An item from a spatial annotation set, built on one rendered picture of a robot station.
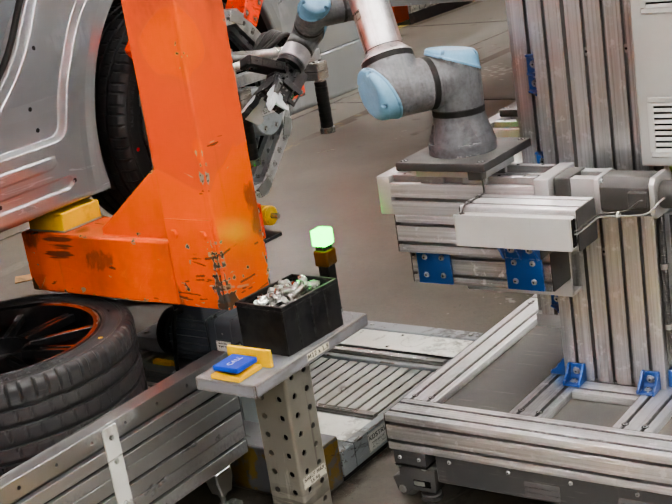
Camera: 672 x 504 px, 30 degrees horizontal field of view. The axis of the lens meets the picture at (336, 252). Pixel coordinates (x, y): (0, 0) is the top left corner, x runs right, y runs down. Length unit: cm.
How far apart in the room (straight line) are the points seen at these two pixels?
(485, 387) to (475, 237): 56
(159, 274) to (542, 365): 97
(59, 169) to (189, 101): 54
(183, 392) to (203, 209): 43
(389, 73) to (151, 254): 75
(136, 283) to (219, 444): 44
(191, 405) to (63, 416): 30
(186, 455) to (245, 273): 44
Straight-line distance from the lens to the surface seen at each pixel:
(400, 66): 267
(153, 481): 290
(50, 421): 284
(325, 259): 292
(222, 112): 285
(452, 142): 273
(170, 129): 285
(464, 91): 272
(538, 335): 335
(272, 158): 367
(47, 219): 326
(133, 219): 305
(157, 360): 367
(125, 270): 309
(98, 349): 289
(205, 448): 302
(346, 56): 414
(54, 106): 323
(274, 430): 286
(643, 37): 265
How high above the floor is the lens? 146
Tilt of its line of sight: 17 degrees down
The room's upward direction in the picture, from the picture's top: 9 degrees counter-clockwise
